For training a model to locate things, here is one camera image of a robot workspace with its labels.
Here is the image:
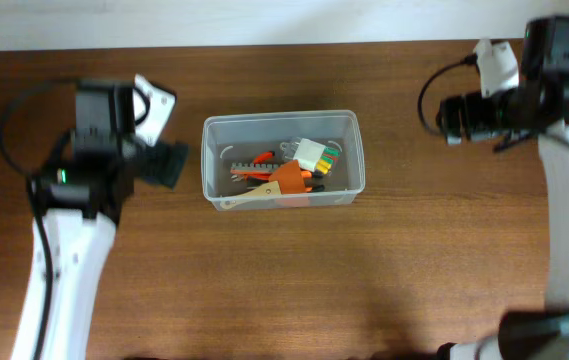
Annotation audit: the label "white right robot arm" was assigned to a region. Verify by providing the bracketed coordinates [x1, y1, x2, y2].
[430, 15, 569, 359]

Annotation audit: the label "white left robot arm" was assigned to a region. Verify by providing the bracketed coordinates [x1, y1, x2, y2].
[0, 75, 188, 359]

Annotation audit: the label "orange black needle-nose pliers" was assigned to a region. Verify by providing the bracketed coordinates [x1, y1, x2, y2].
[247, 170, 325, 194]

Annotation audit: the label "clear plastic container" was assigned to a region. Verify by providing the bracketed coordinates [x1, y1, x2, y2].
[201, 110, 366, 211]

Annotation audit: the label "orange socket rail strip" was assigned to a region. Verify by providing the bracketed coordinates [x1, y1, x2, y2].
[230, 163, 281, 175]

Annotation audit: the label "pack of coloured bits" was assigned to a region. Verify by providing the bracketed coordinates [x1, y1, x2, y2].
[280, 137, 341, 175]

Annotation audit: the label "orange scraper wooden handle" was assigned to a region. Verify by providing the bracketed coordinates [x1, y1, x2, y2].
[221, 160, 313, 210]

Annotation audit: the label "small red cutting pliers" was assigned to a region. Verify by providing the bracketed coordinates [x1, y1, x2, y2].
[231, 151, 275, 182]

